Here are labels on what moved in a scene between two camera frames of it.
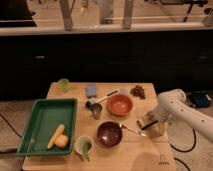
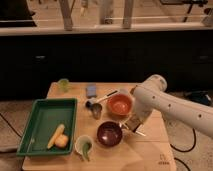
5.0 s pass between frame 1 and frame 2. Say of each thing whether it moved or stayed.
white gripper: moved
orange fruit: stayed
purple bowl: stayed
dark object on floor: stayed
